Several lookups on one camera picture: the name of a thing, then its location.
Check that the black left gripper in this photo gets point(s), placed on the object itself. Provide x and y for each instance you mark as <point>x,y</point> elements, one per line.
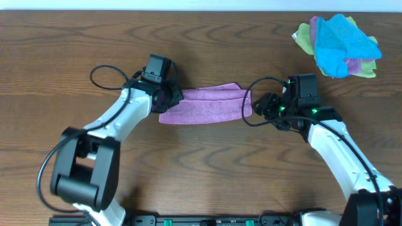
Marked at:
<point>171,96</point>

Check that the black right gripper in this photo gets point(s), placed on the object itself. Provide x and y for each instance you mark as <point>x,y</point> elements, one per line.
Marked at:
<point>267,102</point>

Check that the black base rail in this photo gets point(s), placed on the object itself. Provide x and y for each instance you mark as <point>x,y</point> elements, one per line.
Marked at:
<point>265,220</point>

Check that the blue microfiber cloth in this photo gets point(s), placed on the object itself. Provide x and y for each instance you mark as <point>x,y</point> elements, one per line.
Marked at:
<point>338,41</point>

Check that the green microfiber cloth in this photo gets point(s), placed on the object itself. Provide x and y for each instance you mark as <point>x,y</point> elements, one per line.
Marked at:
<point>303,40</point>

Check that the purple microfiber cloth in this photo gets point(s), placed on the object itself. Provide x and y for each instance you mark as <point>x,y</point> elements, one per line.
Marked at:
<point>208,105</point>

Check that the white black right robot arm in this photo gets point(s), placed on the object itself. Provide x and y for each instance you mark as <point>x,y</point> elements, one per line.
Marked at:
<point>372,199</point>

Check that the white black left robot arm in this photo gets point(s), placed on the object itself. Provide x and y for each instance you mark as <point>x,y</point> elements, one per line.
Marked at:
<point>86,170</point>

